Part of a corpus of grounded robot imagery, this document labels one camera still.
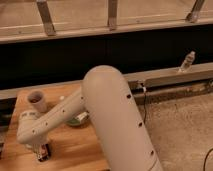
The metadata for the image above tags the black whiteboard eraser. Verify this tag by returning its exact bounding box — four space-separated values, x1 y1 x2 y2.
37 144 51 162

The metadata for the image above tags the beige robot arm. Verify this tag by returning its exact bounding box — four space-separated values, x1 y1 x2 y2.
17 65 163 171

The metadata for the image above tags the white milk carton box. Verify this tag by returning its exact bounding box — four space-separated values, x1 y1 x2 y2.
77 112 89 122

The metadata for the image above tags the green round plate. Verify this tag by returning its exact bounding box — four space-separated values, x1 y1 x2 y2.
66 115 89 127

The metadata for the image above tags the wooden table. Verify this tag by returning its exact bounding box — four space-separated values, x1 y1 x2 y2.
0 88 108 171

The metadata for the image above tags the white paper cup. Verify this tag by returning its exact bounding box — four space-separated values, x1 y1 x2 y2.
27 90 47 113

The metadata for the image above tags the clear plastic bottle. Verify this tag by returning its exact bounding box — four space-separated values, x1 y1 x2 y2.
178 51 195 73

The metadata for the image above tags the black cable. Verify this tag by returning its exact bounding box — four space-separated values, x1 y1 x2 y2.
134 84 148 127

